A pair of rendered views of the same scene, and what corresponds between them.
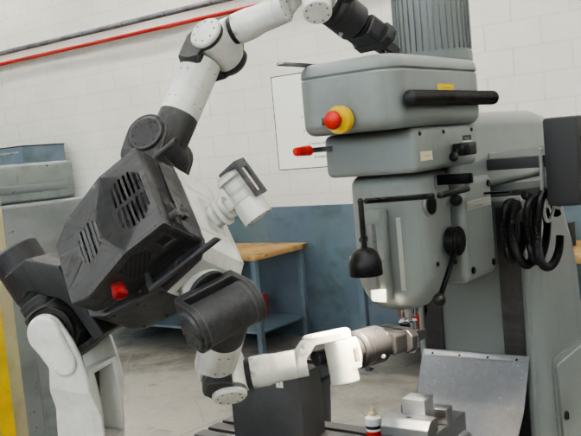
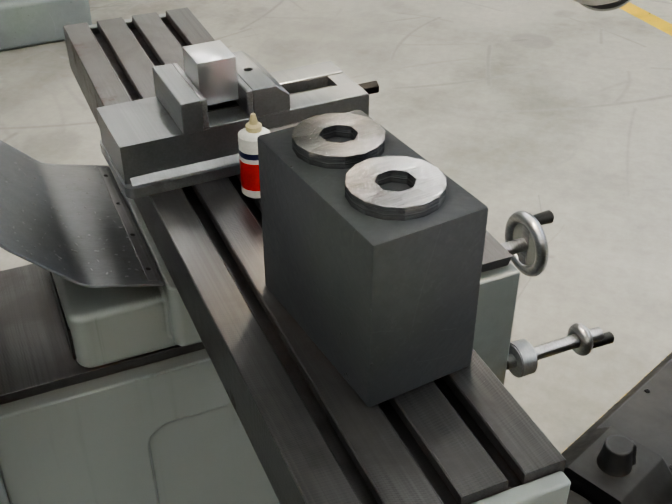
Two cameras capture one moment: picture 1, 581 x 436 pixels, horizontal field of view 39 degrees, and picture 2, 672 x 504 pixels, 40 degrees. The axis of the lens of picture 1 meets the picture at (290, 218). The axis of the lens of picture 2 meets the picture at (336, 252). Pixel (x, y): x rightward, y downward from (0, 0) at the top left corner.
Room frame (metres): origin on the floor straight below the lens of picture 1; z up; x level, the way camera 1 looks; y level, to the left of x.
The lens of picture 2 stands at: (2.83, 0.43, 1.55)
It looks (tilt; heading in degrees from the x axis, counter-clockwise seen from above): 35 degrees down; 210
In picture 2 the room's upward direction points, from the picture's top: straight up
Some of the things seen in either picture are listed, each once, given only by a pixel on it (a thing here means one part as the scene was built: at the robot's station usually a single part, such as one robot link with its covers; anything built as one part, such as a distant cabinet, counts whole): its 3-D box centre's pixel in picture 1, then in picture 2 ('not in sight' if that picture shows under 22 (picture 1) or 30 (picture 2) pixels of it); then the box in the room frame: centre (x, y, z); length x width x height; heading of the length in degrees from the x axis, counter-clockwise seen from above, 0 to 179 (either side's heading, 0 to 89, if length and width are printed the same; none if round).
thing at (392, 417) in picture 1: (409, 426); (251, 82); (1.90, -0.24, 1.02); 0.12 x 0.06 x 0.04; 56
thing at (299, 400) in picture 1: (277, 399); (364, 245); (2.17, 0.08, 1.03); 0.22 x 0.12 x 0.20; 60
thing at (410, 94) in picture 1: (453, 98); not in sight; (1.89, -0.40, 1.79); 0.45 x 0.04 x 0.04; 144
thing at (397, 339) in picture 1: (383, 343); not in sight; (1.89, -0.19, 1.23); 0.13 x 0.12 x 0.10; 40
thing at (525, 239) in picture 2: not in sight; (508, 248); (1.55, 0.03, 0.63); 0.16 x 0.12 x 0.12; 144
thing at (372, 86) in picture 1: (392, 96); not in sight; (1.96, -0.27, 1.81); 0.47 x 0.26 x 0.16; 144
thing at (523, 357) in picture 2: not in sight; (560, 345); (1.61, 0.16, 0.51); 0.22 x 0.06 x 0.06; 144
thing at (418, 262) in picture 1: (402, 237); not in sight; (1.95, -0.27, 1.47); 0.21 x 0.19 x 0.32; 54
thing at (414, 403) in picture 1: (418, 408); (210, 73); (1.95, -0.27, 1.05); 0.06 x 0.05 x 0.06; 56
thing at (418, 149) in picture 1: (403, 150); not in sight; (1.98, -0.29, 1.68); 0.34 x 0.24 x 0.10; 144
